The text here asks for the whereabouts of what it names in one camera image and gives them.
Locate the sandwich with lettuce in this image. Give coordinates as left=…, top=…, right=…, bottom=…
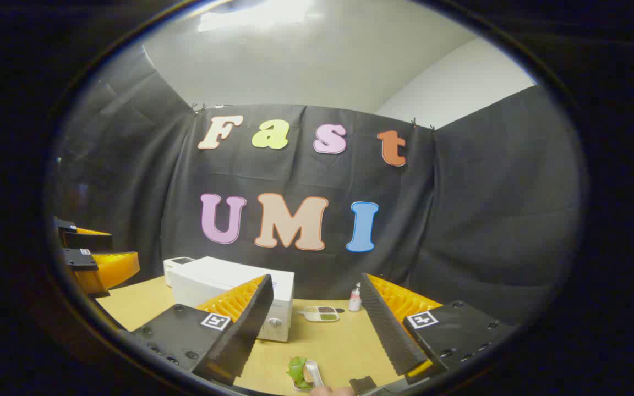
left=287, top=356, right=316, bottom=392

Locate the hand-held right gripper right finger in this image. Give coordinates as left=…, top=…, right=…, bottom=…
left=360, top=272, right=516, bottom=386

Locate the white compartment dish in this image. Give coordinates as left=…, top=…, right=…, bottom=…
left=298, top=306, right=345, bottom=323

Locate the white sandwich holder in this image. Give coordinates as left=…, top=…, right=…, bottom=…
left=294, top=360, right=325, bottom=392

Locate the white toaster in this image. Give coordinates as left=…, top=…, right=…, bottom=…
left=163, top=256, right=196, bottom=287

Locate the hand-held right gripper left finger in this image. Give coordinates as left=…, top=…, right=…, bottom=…
left=130, top=274, right=275, bottom=386

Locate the white microwave oven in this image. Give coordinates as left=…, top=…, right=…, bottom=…
left=170, top=256, right=296, bottom=343

